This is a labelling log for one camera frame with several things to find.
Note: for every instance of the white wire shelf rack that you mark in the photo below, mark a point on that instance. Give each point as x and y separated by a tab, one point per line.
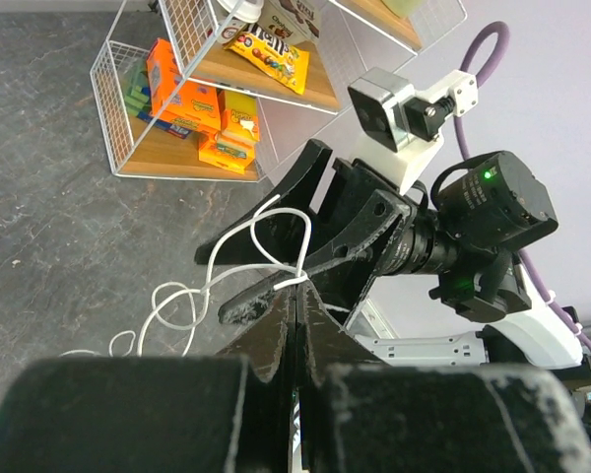
232	90

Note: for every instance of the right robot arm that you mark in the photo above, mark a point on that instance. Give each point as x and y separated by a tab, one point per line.
470	232

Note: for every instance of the yellow candy bag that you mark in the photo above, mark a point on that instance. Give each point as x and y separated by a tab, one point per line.
284	63

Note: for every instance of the orange yellow snack box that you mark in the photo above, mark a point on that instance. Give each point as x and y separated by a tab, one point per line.
232	147

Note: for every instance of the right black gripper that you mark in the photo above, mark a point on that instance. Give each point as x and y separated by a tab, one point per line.
354	235

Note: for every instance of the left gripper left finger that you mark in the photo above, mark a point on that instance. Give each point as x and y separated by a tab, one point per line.
232	412

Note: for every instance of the light green pump bottle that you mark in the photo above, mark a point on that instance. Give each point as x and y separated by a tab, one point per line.
402	8

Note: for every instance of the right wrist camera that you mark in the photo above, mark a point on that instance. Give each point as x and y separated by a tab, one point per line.
401	125

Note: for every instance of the white paper cup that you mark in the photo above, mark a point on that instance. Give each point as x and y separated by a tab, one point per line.
233	16

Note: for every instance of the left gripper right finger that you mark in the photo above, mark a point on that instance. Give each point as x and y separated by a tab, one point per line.
362	415

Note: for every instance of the white chocolate tub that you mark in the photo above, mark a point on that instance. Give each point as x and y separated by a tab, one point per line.
293	21

